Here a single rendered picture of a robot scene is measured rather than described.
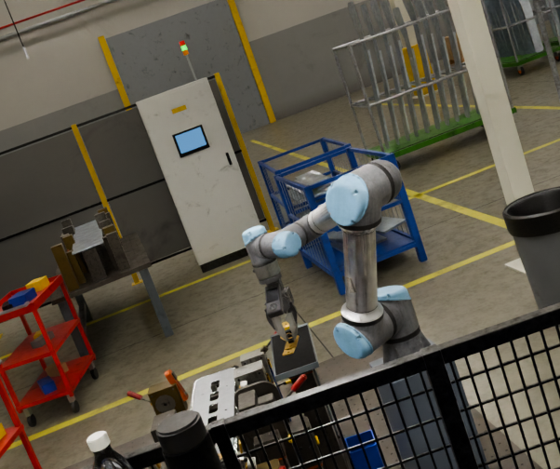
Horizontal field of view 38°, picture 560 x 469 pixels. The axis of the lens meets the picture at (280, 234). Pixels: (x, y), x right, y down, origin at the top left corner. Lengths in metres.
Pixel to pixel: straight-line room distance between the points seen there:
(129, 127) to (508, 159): 5.11
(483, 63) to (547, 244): 1.51
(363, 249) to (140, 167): 7.73
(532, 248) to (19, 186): 6.47
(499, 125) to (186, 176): 4.13
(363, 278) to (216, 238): 6.96
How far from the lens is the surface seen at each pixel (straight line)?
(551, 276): 4.91
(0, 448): 4.88
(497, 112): 5.82
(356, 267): 2.12
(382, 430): 2.98
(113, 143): 9.70
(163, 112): 8.88
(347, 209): 2.01
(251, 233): 2.40
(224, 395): 2.92
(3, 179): 9.82
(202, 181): 8.95
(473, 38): 5.75
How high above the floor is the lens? 2.07
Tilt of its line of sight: 12 degrees down
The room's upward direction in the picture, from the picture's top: 20 degrees counter-clockwise
